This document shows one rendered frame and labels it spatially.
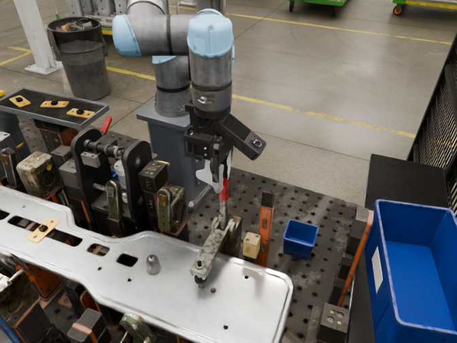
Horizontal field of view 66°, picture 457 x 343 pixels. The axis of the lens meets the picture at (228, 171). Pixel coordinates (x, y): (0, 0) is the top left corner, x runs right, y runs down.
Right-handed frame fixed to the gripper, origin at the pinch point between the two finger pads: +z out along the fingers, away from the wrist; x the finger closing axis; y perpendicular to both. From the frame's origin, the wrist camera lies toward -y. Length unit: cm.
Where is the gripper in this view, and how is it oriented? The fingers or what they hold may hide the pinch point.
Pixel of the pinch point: (223, 185)
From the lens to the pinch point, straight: 79.3
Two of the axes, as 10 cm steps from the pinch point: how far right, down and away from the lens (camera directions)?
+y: -9.3, -2.3, 2.8
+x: -3.7, 5.8, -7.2
